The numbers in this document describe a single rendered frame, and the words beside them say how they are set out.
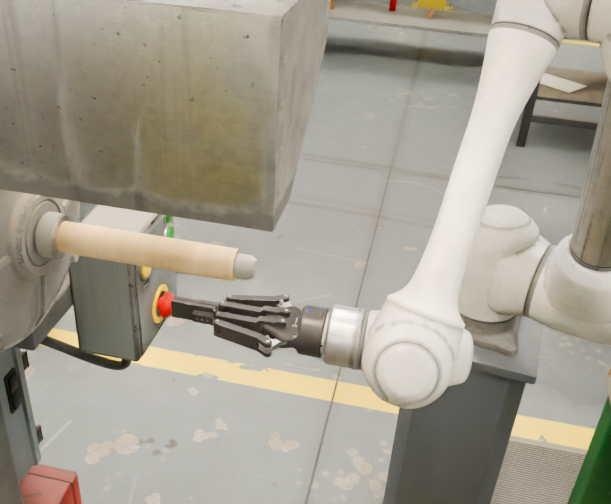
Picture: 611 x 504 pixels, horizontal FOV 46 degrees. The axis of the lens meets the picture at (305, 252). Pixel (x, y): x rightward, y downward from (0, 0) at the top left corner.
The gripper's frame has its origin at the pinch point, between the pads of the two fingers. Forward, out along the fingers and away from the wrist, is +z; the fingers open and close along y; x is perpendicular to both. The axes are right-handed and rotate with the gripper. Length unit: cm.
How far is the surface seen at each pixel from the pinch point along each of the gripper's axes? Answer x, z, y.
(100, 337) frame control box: -1.7, 11.7, -7.9
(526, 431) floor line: -98, -77, 91
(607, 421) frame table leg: -11, -64, 4
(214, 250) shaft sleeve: 29.3, -12.0, -27.3
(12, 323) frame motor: 20.0, 7.7, -32.2
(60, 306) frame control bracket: 5.0, 15.8, -10.5
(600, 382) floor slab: -98, -104, 122
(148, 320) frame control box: 0.1, 5.6, -4.4
